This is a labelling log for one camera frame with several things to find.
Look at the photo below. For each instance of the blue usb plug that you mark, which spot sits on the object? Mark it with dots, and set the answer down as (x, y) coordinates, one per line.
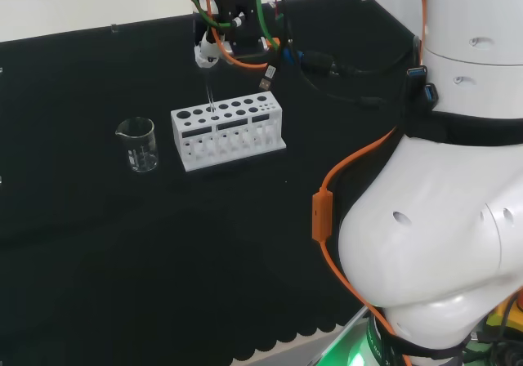
(431, 93)
(417, 72)

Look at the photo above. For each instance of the black cloth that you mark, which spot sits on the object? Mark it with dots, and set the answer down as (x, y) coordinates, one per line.
(163, 239)

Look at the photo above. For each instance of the clear glass beaker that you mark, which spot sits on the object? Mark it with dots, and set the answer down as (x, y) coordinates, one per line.
(141, 153)

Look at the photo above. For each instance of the black white five-finger hand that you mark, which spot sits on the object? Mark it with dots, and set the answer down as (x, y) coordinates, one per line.
(208, 53)

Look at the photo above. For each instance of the white test tube rack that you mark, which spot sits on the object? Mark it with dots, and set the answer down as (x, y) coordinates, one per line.
(204, 153)

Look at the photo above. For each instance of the yellow stop button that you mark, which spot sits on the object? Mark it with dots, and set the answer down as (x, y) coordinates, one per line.
(502, 315)

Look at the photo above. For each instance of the clear glass rod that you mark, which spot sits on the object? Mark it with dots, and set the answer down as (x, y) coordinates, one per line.
(210, 96)

